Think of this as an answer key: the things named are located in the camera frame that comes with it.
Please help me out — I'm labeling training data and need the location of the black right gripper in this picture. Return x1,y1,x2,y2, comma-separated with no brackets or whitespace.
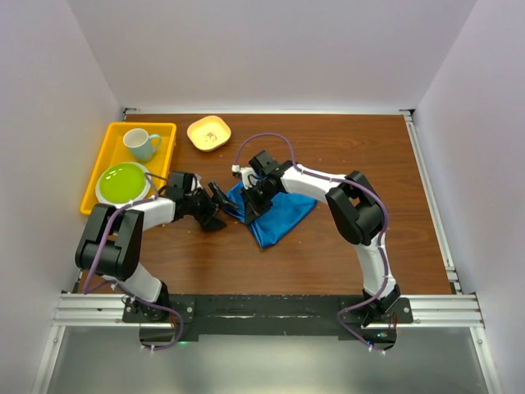
240,181,278,225

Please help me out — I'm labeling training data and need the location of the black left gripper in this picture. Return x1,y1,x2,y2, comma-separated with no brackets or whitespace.
183,181,238,231

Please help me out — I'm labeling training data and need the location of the blue cloth napkin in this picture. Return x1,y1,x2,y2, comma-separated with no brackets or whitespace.
226,182,317,249

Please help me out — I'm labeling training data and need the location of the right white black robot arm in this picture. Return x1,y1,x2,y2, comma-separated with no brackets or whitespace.
231,150,400,323

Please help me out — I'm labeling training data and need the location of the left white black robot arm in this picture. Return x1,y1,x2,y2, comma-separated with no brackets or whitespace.
75,172,239,323

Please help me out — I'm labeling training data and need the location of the yellow square bowl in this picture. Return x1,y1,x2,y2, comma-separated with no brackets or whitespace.
186,115,231,152

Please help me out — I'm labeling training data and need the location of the green plate white rim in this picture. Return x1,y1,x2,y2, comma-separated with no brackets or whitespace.
95,162,151,205

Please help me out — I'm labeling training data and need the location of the light blue ceramic mug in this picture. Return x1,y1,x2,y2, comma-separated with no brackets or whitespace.
123,128,162,163

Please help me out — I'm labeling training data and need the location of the yellow plastic tray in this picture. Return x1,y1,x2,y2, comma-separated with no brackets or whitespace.
80,122,176,216

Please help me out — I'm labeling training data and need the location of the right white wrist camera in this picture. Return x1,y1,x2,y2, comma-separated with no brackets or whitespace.
231,164,258,189

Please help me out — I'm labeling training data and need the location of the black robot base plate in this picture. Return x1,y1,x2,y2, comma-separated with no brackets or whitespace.
122,295,413,346

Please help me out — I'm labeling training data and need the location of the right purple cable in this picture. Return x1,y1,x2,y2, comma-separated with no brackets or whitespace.
233,131,390,356

